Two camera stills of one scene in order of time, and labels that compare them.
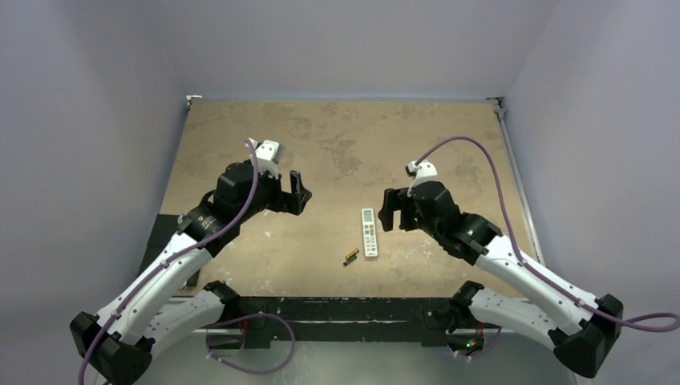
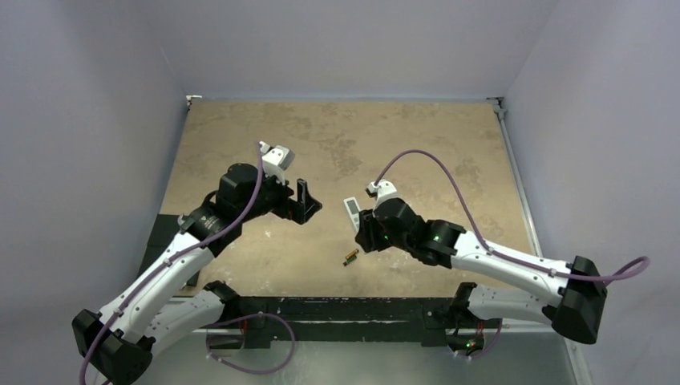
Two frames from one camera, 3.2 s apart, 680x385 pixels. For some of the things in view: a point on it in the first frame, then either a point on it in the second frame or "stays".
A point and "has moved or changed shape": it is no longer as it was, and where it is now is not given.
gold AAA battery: [352, 253] stays
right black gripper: [400, 211] to [369, 237]
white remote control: [370, 235] has moved or changed shape
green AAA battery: [350, 260] stays
